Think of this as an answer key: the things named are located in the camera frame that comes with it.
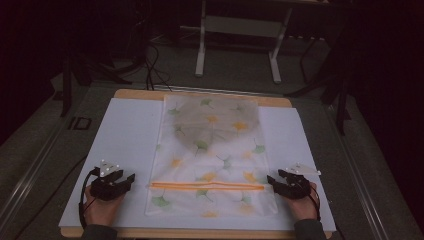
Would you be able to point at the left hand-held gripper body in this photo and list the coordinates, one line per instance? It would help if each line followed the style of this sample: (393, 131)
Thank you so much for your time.
(103, 191)

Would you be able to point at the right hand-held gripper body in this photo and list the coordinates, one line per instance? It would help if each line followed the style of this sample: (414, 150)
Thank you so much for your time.
(298, 186)

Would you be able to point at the leaf print mesh laundry bag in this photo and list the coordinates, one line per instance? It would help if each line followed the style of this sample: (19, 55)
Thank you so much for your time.
(213, 166)

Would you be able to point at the person's left hand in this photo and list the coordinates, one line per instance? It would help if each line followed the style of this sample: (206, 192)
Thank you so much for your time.
(101, 210)

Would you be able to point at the person's right hand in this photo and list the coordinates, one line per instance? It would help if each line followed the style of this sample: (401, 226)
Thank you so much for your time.
(305, 208)

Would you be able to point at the white table mat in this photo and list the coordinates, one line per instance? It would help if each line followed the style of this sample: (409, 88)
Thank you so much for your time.
(126, 133)

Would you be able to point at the black rectangular floor plate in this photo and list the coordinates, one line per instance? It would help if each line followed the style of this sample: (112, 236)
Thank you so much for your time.
(80, 123)

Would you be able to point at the black metal stand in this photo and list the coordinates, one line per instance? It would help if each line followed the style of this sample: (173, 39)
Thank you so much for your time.
(341, 100)
(66, 86)

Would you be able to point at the metal floor rail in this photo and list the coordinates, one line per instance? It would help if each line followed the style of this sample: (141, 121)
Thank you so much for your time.
(30, 173)
(360, 180)

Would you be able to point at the white metal desk frame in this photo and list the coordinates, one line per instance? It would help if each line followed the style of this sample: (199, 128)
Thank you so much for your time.
(240, 26)

